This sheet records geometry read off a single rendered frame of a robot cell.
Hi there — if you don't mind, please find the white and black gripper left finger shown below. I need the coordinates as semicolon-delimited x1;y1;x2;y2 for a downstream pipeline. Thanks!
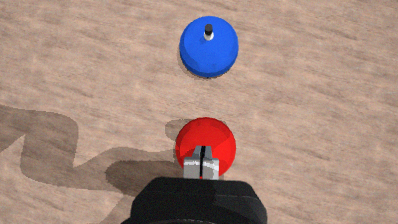
183;145;204;179

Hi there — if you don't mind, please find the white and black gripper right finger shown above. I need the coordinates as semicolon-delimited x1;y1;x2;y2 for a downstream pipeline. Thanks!
202;146;219;180

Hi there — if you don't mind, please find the blue bell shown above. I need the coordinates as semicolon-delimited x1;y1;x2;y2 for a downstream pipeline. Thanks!
179;16;238;78

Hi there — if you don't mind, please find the red dome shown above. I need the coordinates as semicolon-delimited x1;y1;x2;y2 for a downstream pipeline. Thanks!
175;117;236;176

